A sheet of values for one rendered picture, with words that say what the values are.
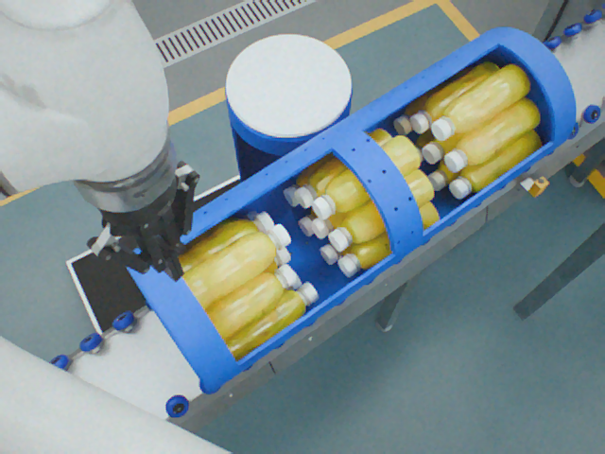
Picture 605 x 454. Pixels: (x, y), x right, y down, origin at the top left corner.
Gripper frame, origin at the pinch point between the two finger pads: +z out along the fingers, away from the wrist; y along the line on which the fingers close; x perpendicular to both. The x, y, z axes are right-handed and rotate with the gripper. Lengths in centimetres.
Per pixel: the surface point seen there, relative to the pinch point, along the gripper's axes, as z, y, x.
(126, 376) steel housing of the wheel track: 57, -13, 12
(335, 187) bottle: 29.6, 34.1, 1.3
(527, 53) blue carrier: 24, 78, -8
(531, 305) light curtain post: 134, 94, -45
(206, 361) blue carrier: 32.4, -2.4, -3.7
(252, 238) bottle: 29.7, 17.3, 5.0
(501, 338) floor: 147, 83, -45
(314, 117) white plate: 44, 51, 20
